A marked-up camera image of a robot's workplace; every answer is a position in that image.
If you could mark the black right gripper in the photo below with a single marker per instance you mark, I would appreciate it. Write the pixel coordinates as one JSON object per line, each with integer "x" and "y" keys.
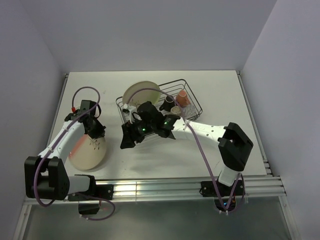
{"x": 130, "y": 135}

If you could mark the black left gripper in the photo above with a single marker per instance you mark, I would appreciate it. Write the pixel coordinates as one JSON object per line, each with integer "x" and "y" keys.
{"x": 99, "y": 132}

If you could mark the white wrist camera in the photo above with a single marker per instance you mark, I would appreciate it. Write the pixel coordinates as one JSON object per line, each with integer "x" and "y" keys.
{"x": 130, "y": 110}
{"x": 76, "y": 111}

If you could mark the green and cream plate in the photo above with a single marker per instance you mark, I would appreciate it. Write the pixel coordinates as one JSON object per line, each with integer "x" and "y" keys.
{"x": 137, "y": 94}

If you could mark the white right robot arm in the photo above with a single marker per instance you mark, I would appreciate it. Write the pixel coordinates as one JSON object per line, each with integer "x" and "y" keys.
{"x": 232, "y": 142}

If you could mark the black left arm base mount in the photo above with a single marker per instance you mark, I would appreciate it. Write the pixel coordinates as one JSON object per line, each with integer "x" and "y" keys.
{"x": 89, "y": 204}

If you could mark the aluminium frame rail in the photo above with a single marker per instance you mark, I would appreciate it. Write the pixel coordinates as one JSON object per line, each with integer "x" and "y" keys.
{"x": 182, "y": 189}

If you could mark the clear glass cup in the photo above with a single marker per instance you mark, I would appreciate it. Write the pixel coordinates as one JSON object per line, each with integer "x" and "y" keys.
{"x": 190, "y": 111}

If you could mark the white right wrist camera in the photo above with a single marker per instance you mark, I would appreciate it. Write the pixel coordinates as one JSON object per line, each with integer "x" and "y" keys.
{"x": 130, "y": 110}

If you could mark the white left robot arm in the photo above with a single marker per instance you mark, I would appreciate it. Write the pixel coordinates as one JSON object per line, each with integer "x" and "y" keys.
{"x": 45, "y": 174}

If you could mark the pink and cream plate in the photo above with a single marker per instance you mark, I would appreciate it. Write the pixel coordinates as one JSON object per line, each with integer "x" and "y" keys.
{"x": 88, "y": 152}

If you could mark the pink ceramic mug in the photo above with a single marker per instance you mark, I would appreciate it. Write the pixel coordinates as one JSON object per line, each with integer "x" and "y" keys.
{"x": 182, "y": 98}

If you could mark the beige small bowl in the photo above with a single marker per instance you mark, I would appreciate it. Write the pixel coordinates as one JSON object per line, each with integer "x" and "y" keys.
{"x": 175, "y": 110}

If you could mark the dark brown mug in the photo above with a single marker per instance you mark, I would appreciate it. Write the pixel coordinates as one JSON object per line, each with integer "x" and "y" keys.
{"x": 168, "y": 104}

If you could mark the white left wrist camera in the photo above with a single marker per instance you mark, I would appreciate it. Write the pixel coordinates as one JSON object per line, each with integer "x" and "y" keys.
{"x": 76, "y": 111}

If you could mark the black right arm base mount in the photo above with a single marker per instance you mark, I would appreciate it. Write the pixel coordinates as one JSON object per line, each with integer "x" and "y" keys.
{"x": 220, "y": 188}

